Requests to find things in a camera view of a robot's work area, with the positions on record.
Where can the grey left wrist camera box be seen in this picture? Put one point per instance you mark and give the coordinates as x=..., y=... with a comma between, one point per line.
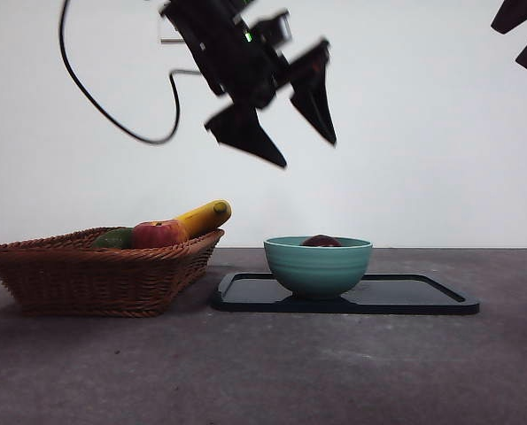
x=284, y=28

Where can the dark purple plum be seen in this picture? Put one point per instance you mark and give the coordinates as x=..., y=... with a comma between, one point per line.
x=320, y=241

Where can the black rectangular tray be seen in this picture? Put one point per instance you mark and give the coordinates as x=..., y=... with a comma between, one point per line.
x=400, y=305

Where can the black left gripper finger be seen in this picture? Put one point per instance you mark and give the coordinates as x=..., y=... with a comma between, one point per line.
x=314, y=93
x=245, y=133

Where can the teal ribbed bowl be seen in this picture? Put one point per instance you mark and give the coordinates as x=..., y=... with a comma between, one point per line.
x=318, y=270

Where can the red yellow apple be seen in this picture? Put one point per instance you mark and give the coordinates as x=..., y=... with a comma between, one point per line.
x=157, y=235

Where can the yellow banana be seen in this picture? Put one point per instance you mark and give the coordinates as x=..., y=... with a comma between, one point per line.
x=205, y=219

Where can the white wall socket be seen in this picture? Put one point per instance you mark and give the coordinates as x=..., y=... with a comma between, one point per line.
x=170, y=35

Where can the green avocado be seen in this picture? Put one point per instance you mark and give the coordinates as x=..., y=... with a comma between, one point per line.
x=112, y=240

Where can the brown wicker basket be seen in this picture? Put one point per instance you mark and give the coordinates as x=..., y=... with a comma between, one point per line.
x=95, y=283

